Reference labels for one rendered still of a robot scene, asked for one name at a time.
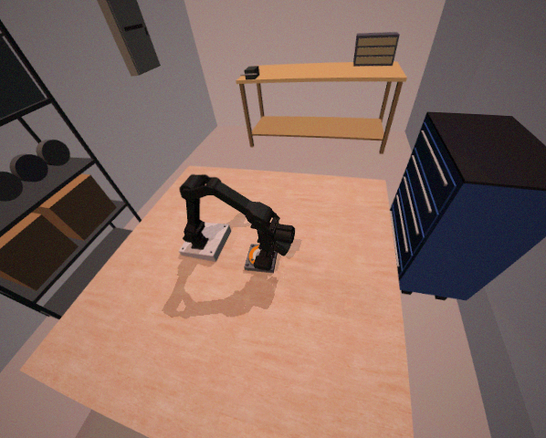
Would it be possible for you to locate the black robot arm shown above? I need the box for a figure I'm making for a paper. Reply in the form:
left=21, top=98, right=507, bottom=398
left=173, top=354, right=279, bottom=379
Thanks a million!
left=179, top=174, right=295, bottom=256

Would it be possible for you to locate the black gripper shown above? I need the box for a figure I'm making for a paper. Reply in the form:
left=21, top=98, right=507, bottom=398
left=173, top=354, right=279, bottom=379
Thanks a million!
left=253, top=237, right=276, bottom=271

